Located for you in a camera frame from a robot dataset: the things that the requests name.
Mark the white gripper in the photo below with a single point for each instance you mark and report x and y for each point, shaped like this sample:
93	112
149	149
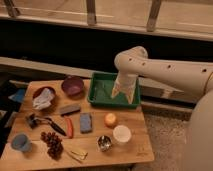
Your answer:
125	83

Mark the blue sponge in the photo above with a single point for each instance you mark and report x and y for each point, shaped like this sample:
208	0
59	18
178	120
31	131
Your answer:
85	123

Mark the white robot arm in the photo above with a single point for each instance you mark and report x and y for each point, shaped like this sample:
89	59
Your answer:
191	77

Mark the white cup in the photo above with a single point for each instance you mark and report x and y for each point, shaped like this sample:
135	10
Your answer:
122	134

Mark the metal cup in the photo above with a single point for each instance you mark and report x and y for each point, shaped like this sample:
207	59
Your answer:
104	143

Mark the blue plastic cup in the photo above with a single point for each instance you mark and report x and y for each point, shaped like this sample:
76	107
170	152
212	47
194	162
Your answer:
21	143

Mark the green plastic tray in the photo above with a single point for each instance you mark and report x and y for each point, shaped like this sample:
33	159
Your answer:
100	89

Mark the orange fruit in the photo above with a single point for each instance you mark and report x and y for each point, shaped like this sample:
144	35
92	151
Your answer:
110	120

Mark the purple bowl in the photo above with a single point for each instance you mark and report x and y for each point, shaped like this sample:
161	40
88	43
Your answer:
72	85

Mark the grey eraser block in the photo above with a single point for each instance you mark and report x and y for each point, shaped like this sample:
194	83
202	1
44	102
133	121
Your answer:
69	109

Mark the yellow banana peel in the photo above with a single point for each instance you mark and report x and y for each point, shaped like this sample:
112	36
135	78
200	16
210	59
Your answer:
77	154

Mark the white crumpled cloth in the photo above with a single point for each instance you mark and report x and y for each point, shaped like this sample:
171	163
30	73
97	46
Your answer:
43	100

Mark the bunch of red grapes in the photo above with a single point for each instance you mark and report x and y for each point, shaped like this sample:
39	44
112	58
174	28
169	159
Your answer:
54	144

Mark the blue cloth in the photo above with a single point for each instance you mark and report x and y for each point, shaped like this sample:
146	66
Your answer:
18	96

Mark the black handled brush tool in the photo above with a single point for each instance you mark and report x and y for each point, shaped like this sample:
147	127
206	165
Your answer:
34	120

